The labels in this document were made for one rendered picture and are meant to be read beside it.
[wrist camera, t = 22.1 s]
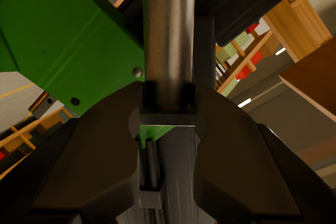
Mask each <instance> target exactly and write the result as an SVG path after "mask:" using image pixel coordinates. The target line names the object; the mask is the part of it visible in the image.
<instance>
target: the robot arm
mask: <svg viewBox="0 0 336 224"><path fill-rule="evenodd" d="M143 107H146V82H142V81H140V80H136V81H134V82H132V83H130V84H128V85H127V86H125V87H123V88H121V89H119V90H117V91H116V92H114V93H112V94H110V95H108V96H107V97H105V98H103V99H102V100H100V101H99V102H97V103H96V104H95V105H93V106H92V107H91V108H90V109H88V110H87V111H86V112H85V113H84V114H83V115H82V116H81V117H79V118H71V119H69V120H68V121H67V122H66V123H65V124H64V125H62V126H61V127H60V128H59V129H58V130H57V131H55V132H54V133H53V134H52V135H51V136H50V137H48V138H47V139H46V140H45V141H44V142H43V143H41V144H40V145H39V146H38V147H37V148H36V149H35V150H33V151H32V152H31V153H30V154H29V155H28V156H26V157H25V158H24V159H23V160H22V161H21V162H19V163H18V164H17V165H16V166H15V167H14V168H13V169H12V170H10V171H9V172H8V173H7V174H6V175H5V176H4V177H3V178H2V179H1V180H0V224H118V222H117V220H116V217H118V216H119V215H121V214H122V213H123V212H125V211H126V210H128V209H129V208H131V207H132V206H133V205H134V204H135V203H136V202H137V201H138V199H139V193H140V162H139V146H138V143H137V142H136V141H135V139H134V138H135V137H136V135H137V134H138V133H139V132H140V111H141V110H142V109H143ZM190 108H193V110H194V111H195V112H196V114H197V116H196V123H195V133H196V135H197V136H198V137H199V139H200V141H201V142H200V143H199V145H198V147H197V153H196V160H195V166H194V172H193V199H194V201H195V203H196V204H197V206H198V207H200V208H201V209H202V210H203V211H205V212H206V213H207V214H208V215H210V216H211V217H212V218H214V219H215V220H216V221H217V222H218V223H217V224H336V194H335V192H334V191H333V190H332V189H331V188H330V187H329V186H328V185H327V184H326V183H325V182H324V181H323V180H322V178H321V177H320V176H319V175H317V174H316V173H315V172H314V171H313V170H312V169H311V168H310V167H309V166H308V165H307V164H306V163H305V162H304V161H303V160H302V159H301V158H300V157H299V156H298V155H297V154H296V153H295V152H294V151H293V150H292V149H291V148H289V147H288V146H287V145H286V144H285V143H284V142H283V141H282V140H281V139H280V138H279V137H278V136H277V135H276V134H275V133H274V132H273V131H272V130H271V129H270V128H269V127H268V126H267V125H266V124H265V123H256V122H255V121H254V120H253V119H252V118H251V117H250V116H249V115H248V114H247V113H246V112H245V111H244V110H243V109H242V108H241V107H239V106H238V105H237V104H235V103H234V102H233V101H231V100H230V99H228V98H227V97H225V96H223V95H222V94H220V93H219V92H217V91H215V90H214V89H212V88H211V87H209V86H208V85H206V84H204V83H203V82H196V83H194V82H193V83H192V84H191V96H190Z"/></svg>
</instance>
